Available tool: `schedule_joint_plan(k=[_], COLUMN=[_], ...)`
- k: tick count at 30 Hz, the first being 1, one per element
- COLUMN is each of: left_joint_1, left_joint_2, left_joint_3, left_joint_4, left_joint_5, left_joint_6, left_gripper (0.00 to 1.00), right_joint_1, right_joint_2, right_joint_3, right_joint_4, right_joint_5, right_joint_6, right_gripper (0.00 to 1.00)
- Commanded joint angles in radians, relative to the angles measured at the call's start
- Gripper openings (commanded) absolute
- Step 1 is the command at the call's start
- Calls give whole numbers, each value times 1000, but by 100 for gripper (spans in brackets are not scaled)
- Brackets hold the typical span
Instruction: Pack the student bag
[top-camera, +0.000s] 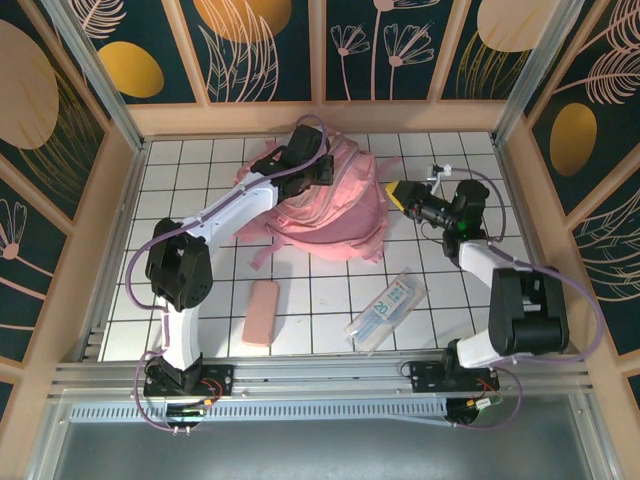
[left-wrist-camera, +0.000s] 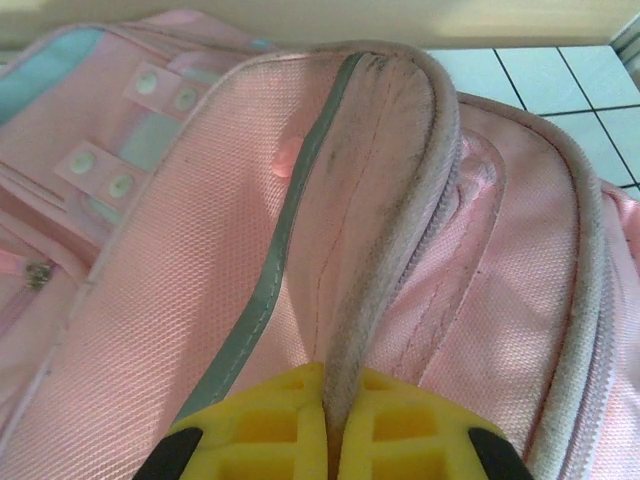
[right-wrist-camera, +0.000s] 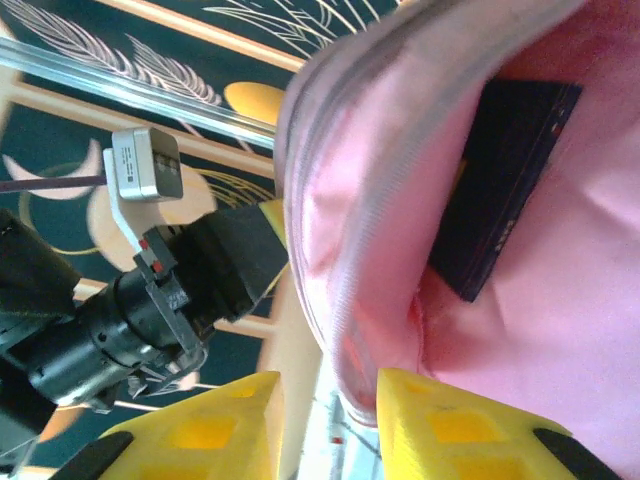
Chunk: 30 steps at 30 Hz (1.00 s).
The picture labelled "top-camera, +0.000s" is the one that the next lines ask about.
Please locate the pink backpack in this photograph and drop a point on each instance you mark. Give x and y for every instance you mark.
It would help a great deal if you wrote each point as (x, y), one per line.
(340, 200)

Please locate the clear plastic ruler set packet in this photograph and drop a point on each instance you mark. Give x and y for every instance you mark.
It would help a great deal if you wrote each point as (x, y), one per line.
(385, 312)

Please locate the pink pencil case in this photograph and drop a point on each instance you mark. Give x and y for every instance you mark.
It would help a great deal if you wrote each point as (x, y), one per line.
(260, 315)

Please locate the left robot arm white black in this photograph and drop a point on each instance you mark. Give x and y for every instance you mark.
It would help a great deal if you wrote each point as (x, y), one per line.
(180, 270)

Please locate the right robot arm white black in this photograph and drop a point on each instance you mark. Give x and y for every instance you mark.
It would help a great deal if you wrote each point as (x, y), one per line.
(530, 320)

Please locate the dark panel orange circle leaves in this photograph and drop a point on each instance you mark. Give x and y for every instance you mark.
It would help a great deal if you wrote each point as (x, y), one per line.
(295, 60)

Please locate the dark panel with pink flowers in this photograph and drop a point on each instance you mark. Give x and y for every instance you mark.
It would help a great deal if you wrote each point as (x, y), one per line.
(360, 75)

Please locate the dark panel with beige circle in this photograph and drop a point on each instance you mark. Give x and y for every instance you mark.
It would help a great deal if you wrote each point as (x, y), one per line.
(470, 60)

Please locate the dark side panel yellow oval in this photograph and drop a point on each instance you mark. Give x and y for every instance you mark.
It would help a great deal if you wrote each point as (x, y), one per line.
(600, 125)

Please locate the dark side panel pink leaves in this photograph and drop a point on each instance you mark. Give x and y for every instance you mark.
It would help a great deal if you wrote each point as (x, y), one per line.
(615, 275)

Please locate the dark panel with yellow oval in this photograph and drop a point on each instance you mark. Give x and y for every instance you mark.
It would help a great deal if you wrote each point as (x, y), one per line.
(165, 30)

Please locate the grey metal shelf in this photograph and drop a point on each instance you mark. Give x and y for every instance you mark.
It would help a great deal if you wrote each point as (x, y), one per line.
(320, 450)

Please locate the dark side panel beige circle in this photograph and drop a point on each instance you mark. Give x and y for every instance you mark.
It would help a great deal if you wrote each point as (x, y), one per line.
(30, 75)

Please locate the dark side panel pink flower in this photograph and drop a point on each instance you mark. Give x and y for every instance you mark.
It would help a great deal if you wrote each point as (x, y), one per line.
(30, 280)

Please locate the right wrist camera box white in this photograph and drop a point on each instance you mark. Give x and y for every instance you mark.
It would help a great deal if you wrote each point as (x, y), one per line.
(445, 171)

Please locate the aluminium side rail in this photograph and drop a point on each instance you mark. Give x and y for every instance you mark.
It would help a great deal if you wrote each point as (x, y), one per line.
(132, 190)
(515, 190)

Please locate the aluminium corner post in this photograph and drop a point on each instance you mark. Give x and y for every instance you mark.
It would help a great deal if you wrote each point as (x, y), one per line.
(104, 85)
(534, 75)

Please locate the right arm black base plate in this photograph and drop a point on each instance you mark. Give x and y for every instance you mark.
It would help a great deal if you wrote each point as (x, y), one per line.
(422, 375)

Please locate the aluminium front rail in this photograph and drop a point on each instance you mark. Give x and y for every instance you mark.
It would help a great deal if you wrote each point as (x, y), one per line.
(320, 372)

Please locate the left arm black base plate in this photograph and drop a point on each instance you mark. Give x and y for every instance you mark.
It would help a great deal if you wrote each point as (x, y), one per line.
(222, 375)

